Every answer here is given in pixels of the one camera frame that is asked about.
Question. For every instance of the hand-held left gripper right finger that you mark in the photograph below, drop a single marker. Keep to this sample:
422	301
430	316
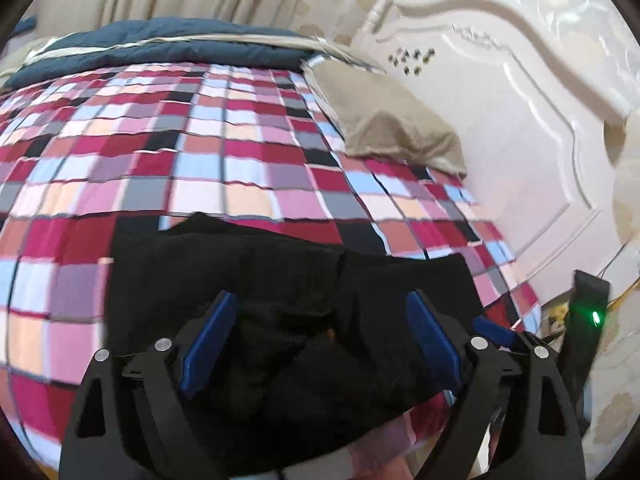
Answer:
435	345

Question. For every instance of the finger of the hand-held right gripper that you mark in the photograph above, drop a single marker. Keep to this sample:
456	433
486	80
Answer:
497	332

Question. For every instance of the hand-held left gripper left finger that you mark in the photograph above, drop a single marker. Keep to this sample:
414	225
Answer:
207	345

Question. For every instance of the black studded pants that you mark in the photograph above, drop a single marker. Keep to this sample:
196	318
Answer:
300	300

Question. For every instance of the person's pink trouser leg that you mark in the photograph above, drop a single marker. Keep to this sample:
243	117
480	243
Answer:
385	440

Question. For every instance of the checkered bed sheet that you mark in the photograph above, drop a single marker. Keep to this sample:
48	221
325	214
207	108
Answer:
200	170

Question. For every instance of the white carved headboard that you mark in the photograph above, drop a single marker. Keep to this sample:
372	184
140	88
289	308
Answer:
500	135

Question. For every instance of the beige pillow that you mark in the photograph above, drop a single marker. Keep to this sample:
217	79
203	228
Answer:
17	57
390	120

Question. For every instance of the cluster of dark stickers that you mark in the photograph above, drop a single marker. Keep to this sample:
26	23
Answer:
411	61

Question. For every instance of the dark blue quilt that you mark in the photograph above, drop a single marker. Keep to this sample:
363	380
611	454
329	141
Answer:
150	45

